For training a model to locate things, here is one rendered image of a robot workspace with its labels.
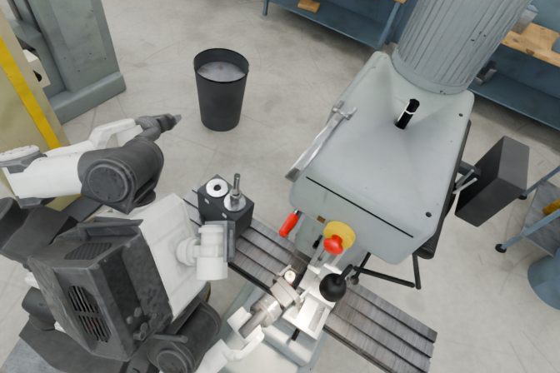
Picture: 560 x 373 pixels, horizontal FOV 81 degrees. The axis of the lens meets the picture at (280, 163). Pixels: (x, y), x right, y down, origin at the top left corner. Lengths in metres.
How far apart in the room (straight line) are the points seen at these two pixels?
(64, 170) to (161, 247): 0.25
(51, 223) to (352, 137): 0.76
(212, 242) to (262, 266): 0.77
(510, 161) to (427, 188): 0.51
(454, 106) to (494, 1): 0.22
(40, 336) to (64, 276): 1.24
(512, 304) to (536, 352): 0.32
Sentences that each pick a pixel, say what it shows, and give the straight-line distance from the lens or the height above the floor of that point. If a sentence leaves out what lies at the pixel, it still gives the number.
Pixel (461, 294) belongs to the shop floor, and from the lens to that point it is 3.02.
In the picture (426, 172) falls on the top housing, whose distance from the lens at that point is 0.66.
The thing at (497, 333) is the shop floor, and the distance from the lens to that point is 3.08.
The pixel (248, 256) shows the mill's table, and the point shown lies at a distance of 1.48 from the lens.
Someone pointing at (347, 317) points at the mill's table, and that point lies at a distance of 1.49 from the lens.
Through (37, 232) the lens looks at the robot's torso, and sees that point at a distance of 1.00.
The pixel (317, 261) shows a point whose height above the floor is 1.41.
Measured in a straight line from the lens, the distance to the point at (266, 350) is 1.59.
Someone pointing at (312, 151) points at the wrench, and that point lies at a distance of 0.58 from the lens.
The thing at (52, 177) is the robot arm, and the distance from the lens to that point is 0.82.
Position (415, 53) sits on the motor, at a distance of 0.84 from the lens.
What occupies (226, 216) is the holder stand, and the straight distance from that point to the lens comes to 1.37.
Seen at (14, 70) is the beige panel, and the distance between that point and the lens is 2.14.
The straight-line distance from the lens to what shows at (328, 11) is 5.06.
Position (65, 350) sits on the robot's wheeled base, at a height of 0.57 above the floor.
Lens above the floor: 2.32
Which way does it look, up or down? 50 degrees down
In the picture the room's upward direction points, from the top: 14 degrees clockwise
